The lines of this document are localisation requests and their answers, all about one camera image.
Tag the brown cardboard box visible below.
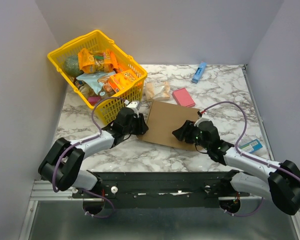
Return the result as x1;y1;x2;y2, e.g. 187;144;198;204
138;101;199;151

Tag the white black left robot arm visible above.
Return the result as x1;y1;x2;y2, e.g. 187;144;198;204
38;101;149;198

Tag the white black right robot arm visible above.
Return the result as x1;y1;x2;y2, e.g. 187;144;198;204
172;120;300;216

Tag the pink flat box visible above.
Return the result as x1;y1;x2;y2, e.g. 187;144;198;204
172;88;195;108

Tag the orange cracker box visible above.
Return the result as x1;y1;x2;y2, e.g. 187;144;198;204
108;69;138;93

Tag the pink small box in basket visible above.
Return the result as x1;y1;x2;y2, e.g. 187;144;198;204
87;96;102;106

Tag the blue narrow box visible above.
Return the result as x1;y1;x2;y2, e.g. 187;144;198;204
191;61;207;84

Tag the blue white toothpaste box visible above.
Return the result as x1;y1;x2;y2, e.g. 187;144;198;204
239;139;263;154

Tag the beige tissue pack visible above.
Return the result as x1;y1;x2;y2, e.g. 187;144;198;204
145;81;171;102

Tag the yellow plastic shopping basket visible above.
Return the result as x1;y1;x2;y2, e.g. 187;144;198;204
47;30;148;124

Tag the light blue bread bag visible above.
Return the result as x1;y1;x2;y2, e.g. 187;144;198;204
76;71;116;98

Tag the orange snack bag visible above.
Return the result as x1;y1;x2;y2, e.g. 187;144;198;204
77;48;118;74

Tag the green round vegetable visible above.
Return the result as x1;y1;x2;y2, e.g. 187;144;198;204
63;55;84;78

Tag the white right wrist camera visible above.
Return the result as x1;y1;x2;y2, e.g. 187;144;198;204
194;111;211;127

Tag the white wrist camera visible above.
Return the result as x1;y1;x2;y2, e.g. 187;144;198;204
194;111;211;127
126;100;141;116

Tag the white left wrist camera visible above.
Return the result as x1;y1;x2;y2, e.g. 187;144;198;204
126;100;141;116

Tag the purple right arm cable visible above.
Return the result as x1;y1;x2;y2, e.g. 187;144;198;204
201;101;300;208

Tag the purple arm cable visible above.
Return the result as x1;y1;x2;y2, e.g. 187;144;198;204
51;97;131;193
201;101;300;208

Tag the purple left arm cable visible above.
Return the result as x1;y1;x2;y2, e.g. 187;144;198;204
51;97;131;193

